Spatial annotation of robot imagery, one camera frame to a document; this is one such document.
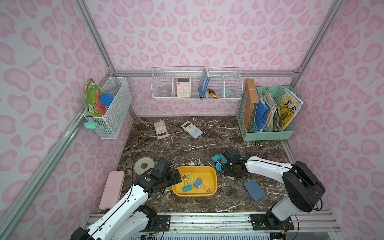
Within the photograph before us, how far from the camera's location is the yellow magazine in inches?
37.5

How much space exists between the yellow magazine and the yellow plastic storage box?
582 mm

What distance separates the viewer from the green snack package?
0.68m
